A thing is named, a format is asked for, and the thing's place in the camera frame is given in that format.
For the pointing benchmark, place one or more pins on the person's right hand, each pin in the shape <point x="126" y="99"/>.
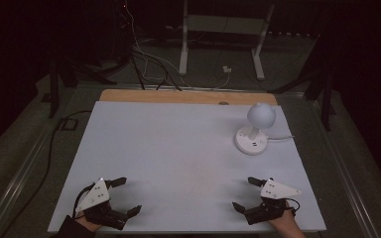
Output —
<point x="287" y="226"/>

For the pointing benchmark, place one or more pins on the white plug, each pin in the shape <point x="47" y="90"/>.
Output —
<point x="227" y="69"/>

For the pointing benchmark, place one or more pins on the white globe desk lamp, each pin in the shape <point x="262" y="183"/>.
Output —
<point x="260" y="115"/>

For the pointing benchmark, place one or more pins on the black rectangular bracket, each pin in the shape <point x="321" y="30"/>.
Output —
<point x="69" y="124"/>

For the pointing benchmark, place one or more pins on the metal floor rail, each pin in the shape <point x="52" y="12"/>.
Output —
<point x="347" y="172"/>
<point x="20" y="175"/>

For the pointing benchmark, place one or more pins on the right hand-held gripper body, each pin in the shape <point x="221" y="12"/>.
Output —
<point x="273" y="191"/>

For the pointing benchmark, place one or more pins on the white metal stand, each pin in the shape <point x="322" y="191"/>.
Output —
<point x="223" y="24"/>

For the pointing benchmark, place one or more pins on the white table mat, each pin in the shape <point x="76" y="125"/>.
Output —
<point x="178" y="158"/>

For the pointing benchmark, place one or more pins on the person's left hand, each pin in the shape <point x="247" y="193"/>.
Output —
<point x="87" y="223"/>

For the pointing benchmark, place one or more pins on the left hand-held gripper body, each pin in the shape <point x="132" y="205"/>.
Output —
<point x="96" y="195"/>

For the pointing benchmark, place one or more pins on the black tripod stand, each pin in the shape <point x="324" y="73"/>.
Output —
<point x="54" y="89"/>
<point x="325" y="99"/>

